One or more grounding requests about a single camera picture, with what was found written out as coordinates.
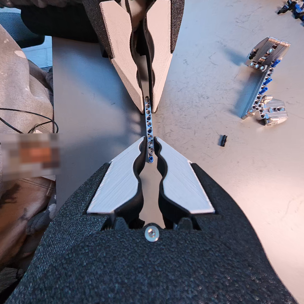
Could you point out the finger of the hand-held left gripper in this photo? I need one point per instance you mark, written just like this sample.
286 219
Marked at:
161 35
118 35

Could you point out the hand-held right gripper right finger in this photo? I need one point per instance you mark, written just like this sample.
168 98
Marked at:
182 187

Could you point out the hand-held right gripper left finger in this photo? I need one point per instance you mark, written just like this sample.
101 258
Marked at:
116 185

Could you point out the grey beam with blue pins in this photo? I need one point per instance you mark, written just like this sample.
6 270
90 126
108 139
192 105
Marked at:
149 123

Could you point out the grey desk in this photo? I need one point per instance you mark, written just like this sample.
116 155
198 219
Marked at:
201 166

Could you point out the black ribbed cloth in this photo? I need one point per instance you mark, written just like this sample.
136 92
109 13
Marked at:
59 23

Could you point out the small black toy pin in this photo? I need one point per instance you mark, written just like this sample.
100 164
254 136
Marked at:
223 140

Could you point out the dark blue chair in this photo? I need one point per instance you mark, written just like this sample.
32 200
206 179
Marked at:
19 30

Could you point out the long grey beam panel assembly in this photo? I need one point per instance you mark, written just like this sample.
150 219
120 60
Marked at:
254 95

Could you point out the silver curved toy panel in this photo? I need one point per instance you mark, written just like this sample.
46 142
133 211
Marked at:
275 109

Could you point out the pile of colourful toy pieces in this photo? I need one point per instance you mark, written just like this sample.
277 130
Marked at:
296 9

